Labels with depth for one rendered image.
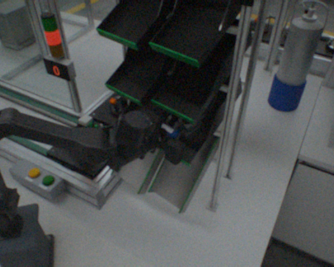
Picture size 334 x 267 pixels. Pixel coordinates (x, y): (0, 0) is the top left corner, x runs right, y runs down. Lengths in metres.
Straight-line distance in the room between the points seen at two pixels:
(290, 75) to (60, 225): 1.17
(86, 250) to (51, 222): 0.18
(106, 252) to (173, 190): 0.30
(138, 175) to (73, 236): 0.31
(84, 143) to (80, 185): 0.50
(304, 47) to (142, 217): 0.98
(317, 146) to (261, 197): 0.41
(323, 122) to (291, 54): 0.38
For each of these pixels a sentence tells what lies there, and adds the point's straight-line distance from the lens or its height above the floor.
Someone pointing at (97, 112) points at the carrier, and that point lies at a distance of 1.43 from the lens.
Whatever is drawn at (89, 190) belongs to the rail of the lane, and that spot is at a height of 0.96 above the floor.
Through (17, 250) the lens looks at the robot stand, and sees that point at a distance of 0.97.
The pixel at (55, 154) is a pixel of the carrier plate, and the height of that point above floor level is 0.97.
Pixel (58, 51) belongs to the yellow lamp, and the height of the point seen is 1.28.
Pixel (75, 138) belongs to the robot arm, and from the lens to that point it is 0.69.
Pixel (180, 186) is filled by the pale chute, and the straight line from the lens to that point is 1.03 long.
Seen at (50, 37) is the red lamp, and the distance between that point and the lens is 1.24.
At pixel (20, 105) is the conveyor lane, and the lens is 1.70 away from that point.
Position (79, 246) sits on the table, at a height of 0.86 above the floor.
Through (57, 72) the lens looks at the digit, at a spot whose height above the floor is 1.19.
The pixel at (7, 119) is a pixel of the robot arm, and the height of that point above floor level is 1.47.
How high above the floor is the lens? 1.86
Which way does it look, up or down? 43 degrees down
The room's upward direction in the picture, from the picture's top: straight up
